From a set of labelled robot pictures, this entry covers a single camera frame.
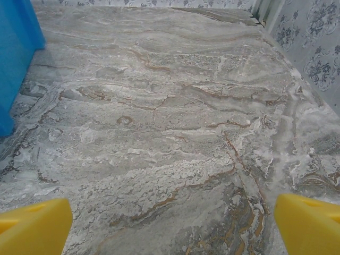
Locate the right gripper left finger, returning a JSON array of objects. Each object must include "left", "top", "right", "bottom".
[{"left": 0, "top": 198, "right": 74, "bottom": 255}]

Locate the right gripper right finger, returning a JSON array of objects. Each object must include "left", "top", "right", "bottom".
[{"left": 274, "top": 193, "right": 340, "bottom": 255}]

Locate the blue plastic bin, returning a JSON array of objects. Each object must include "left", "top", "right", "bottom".
[{"left": 0, "top": 0, "right": 46, "bottom": 138}]

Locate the aluminium frame post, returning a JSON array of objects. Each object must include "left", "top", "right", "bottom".
[{"left": 251, "top": 0, "right": 286, "bottom": 27}]

